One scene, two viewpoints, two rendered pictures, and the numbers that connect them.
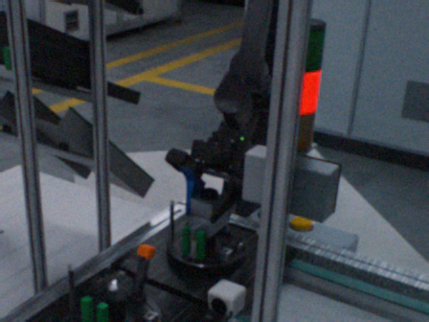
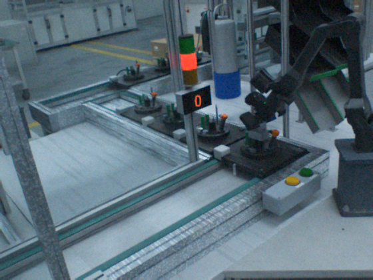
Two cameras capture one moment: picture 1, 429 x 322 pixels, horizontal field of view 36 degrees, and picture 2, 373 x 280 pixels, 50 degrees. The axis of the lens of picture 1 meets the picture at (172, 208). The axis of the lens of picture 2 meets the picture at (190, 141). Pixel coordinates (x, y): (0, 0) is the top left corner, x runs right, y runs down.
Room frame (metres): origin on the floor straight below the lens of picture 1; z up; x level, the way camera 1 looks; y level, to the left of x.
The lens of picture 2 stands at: (1.22, -1.38, 1.64)
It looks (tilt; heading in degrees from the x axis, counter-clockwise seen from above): 25 degrees down; 110
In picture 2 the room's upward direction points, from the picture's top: 7 degrees counter-clockwise
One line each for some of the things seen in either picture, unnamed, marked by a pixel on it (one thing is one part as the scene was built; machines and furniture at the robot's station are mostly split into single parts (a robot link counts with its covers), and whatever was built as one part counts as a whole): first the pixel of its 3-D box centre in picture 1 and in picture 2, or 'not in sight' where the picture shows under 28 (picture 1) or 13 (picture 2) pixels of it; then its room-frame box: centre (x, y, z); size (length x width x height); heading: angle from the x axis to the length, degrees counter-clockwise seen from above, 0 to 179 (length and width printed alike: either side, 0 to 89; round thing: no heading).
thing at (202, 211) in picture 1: (205, 211); (256, 127); (0.99, -0.06, 1.06); 0.08 x 0.04 x 0.07; 146
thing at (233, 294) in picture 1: (226, 299); (222, 153); (0.86, -0.09, 0.97); 0.05 x 0.05 x 0.04; 56
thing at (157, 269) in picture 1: (206, 259); (259, 153); (1.00, -0.06, 0.96); 0.24 x 0.24 x 0.02; 56
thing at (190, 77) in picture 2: not in sight; (190, 75); (0.80, -0.15, 1.28); 0.05 x 0.05 x 0.05
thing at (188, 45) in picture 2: not in sight; (186, 45); (0.80, -0.15, 1.38); 0.05 x 0.05 x 0.05
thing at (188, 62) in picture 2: not in sight; (188, 60); (0.80, -0.15, 1.33); 0.05 x 0.05 x 0.05
